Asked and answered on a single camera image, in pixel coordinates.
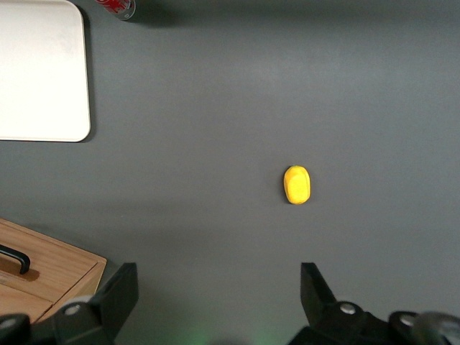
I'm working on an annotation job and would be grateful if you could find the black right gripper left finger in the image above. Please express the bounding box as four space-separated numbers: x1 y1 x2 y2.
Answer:
50 262 139 345

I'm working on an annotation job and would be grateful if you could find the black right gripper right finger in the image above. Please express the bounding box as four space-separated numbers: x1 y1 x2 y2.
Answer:
287 262 393 345

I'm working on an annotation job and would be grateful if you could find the beige rectangular plastic tray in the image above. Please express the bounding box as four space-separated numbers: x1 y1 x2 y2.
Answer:
0 0 91 143

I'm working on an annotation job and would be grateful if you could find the wooden drawer front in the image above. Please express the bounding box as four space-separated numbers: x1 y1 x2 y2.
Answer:
0 219 101 305
0 282 55 323

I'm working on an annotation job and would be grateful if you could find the wooden two-drawer cabinet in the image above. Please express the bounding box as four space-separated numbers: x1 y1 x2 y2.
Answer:
0 218 108 324

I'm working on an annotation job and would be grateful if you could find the yellow lemon-shaped toy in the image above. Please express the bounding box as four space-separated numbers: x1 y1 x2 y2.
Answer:
282 165 312 206

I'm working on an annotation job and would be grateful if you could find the black metal drawer handle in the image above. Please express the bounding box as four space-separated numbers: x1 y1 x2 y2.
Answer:
0 244 31 275

